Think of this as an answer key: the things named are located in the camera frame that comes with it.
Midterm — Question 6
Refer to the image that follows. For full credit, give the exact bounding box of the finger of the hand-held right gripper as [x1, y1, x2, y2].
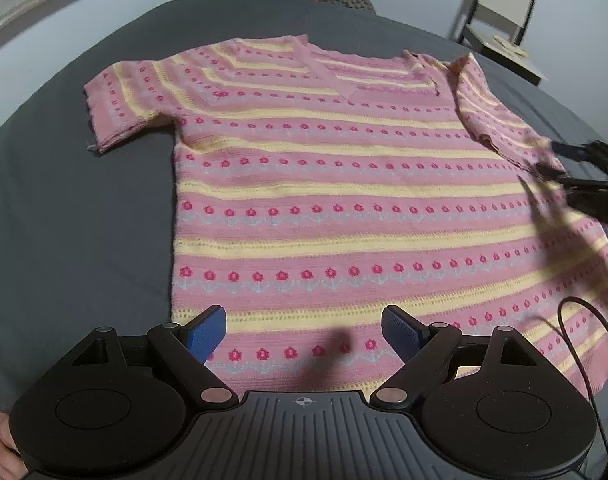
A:
[550, 139, 593, 162]
[535, 159, 586, 193]

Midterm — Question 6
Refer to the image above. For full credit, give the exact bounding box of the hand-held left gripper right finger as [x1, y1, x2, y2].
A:
[369, 305, 550, 411]

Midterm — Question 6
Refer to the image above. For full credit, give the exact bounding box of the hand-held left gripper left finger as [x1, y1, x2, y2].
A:
[59, 305, 240, 409]

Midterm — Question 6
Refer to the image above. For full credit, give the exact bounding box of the pink striped knit sweater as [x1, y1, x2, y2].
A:
[83, 35, 608, 401]

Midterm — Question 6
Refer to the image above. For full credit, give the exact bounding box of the person's bare foot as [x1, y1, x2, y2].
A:
[0, 411, 27, 480]

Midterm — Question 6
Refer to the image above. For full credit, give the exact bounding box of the white headboard shelf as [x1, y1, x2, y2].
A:
[0, 0, 285, 46]

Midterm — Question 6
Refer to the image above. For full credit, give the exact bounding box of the black cable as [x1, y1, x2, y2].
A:
[558, 297, 608, 480]

